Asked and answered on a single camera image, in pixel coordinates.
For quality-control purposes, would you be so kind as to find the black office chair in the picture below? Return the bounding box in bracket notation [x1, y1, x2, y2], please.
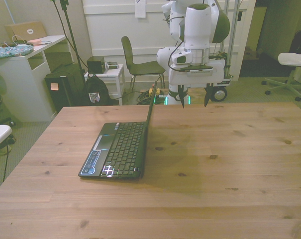
[288, 30, 301, 54]

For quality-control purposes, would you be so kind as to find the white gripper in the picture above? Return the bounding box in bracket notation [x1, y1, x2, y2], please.
[168, 59, 227, 109]

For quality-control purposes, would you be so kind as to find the aluminium frame pole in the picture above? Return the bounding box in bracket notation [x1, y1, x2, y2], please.
[225, 0, 241, 78]

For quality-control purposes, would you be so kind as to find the patterned fabric pouch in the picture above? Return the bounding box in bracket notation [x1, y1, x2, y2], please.
[0, 44, 35, 60]

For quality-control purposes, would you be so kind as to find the black laptop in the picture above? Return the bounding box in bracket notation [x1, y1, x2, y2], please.
[78, 80, 158, 180]

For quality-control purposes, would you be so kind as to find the white side table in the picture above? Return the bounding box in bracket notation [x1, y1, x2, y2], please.
[84, 64, 126, 106]

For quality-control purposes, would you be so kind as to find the pink round object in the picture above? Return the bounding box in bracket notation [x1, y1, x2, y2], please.
[27, 38, 43, 47]

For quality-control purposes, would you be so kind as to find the black computer tower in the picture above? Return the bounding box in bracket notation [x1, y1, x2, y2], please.
[44, 71, 75, 113]

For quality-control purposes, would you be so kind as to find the black tripod stand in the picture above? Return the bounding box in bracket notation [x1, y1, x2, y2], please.
[50, 0, 89, 106]

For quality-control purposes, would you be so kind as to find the black box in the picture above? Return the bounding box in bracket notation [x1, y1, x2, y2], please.
[86, 56, 105, 75]

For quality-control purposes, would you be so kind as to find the wheeled robot cart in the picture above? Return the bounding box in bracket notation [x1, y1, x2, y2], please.
[209, 51, 234, 103]

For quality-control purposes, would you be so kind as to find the cardboard box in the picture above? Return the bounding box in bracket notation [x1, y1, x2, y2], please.
[4, 21, 48, 42]

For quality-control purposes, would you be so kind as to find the white paper sheet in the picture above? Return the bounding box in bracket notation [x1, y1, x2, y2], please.
[134, 0, 147, 19]

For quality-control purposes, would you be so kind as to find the black floor cable bundle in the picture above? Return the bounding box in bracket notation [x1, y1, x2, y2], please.
[134, 87, 169, 105]

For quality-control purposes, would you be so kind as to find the black backpack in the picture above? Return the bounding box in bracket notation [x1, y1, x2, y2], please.
[84, 74, 114, 107]

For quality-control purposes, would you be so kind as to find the white swivel office chair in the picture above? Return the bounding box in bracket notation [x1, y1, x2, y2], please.
[261, 45, 301, 102]

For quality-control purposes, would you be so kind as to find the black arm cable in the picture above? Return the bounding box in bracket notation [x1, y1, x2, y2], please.
[163, 9, 188, 73]

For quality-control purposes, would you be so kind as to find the dark green chair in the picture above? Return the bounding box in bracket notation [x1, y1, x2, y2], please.
[121, 36, 166, 92]

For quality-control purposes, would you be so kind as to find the white desk shelf unit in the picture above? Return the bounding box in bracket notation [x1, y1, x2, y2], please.
[0, 35, 74, 123]

